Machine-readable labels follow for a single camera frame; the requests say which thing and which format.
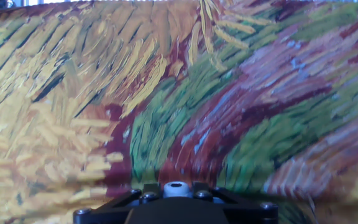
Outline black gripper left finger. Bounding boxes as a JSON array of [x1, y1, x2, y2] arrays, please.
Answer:
[[73, 183, 164, 224]]

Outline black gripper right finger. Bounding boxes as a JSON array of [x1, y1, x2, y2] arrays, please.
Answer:
[[191, 183, 278, 224]]

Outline painted wheat field cloth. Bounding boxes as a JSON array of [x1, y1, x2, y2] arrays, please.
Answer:
[[0, 0, 358, 224]]

